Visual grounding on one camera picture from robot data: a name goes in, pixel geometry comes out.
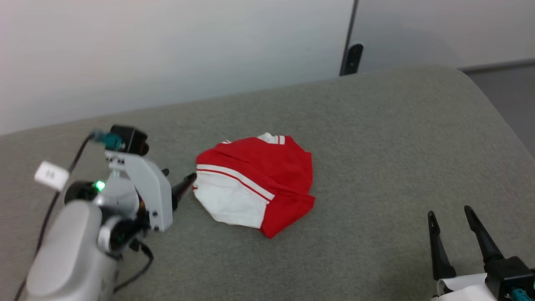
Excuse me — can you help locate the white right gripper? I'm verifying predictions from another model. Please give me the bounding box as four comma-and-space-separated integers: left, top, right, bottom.
427, 206, 504, 301

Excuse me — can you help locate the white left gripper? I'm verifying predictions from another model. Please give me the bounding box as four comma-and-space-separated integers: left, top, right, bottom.
104, 150, 197, 233

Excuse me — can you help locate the red white basketball jersey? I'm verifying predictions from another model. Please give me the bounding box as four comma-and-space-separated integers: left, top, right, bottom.
192, 133, 316, 239

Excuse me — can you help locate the grey door panel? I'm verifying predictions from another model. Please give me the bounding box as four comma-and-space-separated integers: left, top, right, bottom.
344, 0, 535, 72

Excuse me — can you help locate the teal left camera connector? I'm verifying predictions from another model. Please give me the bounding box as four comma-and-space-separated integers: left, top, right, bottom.
90, 130, 126, 151

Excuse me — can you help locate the white cable tag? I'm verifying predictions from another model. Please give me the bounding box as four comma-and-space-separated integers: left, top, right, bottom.
34, 161, 69, 191

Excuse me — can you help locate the black left camera cable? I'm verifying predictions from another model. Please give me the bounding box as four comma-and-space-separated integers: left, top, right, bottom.
14, 135, 93, 301

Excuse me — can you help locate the black wall seam strip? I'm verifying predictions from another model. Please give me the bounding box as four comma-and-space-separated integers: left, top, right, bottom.
339, 0, 359, 77

